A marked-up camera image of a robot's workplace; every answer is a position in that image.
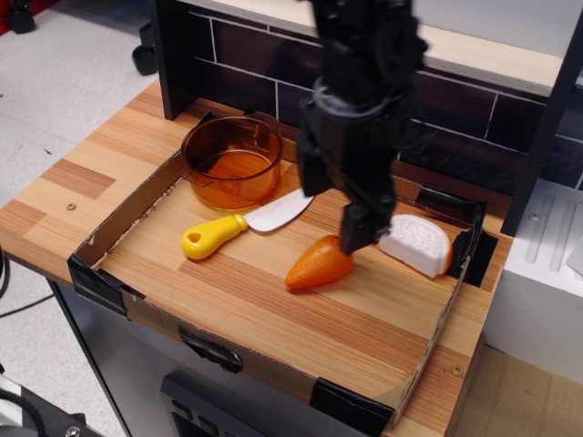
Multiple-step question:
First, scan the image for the transparent orange plastic pot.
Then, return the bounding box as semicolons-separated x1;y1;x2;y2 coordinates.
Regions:
180;112;283;210

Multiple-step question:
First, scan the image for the black cable on floor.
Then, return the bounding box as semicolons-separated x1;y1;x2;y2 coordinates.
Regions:
0;254;56;320

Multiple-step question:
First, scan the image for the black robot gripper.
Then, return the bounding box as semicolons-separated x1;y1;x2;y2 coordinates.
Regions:
297;81;410;255

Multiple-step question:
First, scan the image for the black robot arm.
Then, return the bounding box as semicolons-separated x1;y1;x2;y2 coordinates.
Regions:
296;1;427;255

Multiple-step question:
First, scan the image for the black office chair caster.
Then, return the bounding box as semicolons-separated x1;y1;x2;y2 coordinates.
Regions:
131;23;158;76

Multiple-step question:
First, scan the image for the yellow handled toy knife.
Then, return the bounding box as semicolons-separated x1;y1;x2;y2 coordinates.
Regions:
180;188;314;260

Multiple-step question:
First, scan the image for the black shelf post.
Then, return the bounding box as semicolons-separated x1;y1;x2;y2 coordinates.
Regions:
500;13;582;237
148;1;197;120

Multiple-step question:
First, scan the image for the black left shelf post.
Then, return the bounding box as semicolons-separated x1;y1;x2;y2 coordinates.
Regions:
148;1;197;120

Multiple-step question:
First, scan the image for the white toy cheese wedge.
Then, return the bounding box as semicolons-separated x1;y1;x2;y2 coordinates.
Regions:
379;214;454;278

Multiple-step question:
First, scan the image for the taped cardboard fence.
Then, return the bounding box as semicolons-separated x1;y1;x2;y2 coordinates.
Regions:
66;110;499;431

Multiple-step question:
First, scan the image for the dark brick pattern backsplash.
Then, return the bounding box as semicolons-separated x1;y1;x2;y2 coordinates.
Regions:
188;9;583;197

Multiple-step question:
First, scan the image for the light wooden shelf board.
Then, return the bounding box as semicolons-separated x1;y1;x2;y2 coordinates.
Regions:
190;0;563;97

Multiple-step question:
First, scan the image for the black right shelf post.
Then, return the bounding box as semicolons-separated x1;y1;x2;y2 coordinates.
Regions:
500;13;582;237

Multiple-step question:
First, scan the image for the orange plastic toy carrot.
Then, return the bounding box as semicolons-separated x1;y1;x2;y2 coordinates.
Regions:
284;235;354;290

